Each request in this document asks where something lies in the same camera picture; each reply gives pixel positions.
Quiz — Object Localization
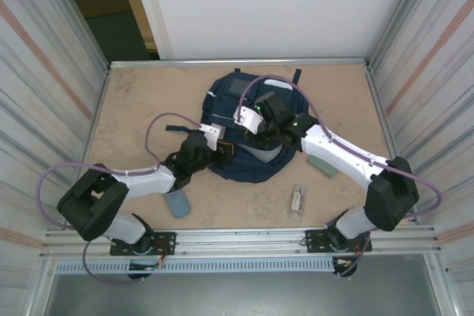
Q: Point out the navy blue backpack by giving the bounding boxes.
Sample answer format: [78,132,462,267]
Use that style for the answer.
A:
[164,67,301,184]

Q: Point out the blue-grey oval glasses case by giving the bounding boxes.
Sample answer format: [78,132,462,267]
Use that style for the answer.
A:
[164,189,192,219]

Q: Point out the green wallet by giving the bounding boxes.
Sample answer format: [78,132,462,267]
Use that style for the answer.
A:
[306,155,339,181]

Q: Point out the grey metal sheet panel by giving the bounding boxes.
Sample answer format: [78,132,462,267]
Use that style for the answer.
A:
[44,255,447,316]

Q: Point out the wide aluminium mounting rail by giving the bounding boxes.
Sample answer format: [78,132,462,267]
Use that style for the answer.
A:
[39,223,444,260]

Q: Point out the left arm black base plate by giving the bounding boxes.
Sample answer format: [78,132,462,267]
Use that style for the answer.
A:
[110,232,177,257]

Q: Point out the right aluminium table side rail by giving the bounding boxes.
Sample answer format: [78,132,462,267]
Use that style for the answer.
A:
[364,64,421,226]

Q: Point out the aluminium table side rail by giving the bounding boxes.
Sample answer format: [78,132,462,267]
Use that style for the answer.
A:
[364,64,421,226]
[65,66,112,231]

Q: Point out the thin aluminium table edge rail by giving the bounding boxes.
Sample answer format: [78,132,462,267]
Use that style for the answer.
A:
[107,57,371,70]

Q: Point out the left aluminium table side rail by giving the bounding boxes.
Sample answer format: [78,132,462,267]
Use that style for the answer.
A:
[65,66,112,231]

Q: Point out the grey slotted cable duct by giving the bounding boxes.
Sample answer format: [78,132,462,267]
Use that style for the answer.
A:
[54,258,336,275]

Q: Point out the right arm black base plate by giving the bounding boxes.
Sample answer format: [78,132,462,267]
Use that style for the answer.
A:
[304,229,373,255]

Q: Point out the small circuit board with wires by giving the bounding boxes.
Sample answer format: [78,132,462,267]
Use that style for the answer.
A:
[128,256,167,272]

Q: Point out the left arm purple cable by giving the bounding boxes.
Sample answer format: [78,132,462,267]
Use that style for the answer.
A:
[35,112,204,286]

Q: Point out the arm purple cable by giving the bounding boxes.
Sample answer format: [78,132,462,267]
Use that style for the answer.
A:
[238,74,444,279]
[35,112,204,286]

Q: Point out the white door frame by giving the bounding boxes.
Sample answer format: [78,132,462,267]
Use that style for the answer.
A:
[127,0,175,61]

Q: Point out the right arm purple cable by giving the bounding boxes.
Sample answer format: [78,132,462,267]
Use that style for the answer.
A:
[238,74,444,279]

